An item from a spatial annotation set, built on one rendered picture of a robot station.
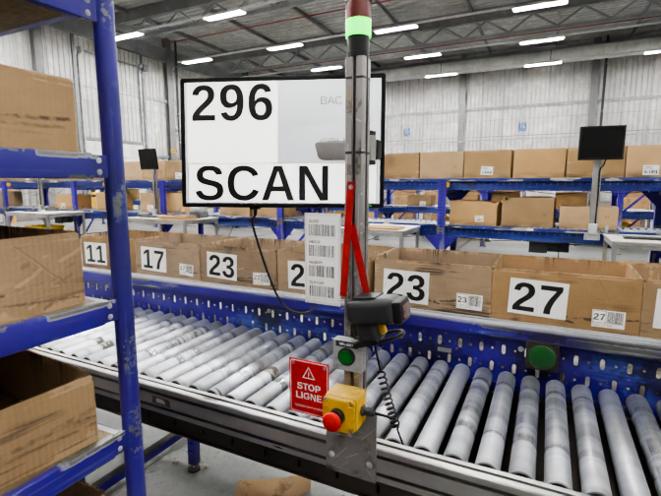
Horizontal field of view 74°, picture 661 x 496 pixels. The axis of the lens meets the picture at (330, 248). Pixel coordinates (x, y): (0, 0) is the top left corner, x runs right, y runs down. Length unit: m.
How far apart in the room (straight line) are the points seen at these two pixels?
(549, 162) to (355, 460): 5.21
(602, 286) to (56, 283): 1.31
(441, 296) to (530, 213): 4.27
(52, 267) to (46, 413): 0.19
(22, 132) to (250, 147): 0.54
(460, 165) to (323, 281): 5.18
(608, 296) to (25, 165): 1.37
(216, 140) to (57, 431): 0.68
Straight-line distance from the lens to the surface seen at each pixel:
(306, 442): 1.12
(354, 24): 0.94
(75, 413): 0.73
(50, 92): 0.68
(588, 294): 1.46
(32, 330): 0.64
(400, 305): 0.83
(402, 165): 6.22
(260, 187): 1.05
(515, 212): 5.72
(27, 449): 0.71
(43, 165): 0.63
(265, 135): 1.06
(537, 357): 1.43
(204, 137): 1.11
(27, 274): 0.66
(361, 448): 1.05
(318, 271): 0.95
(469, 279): 1.47
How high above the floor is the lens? 1.30
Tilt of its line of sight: 8 degrees down
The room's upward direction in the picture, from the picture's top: straight up
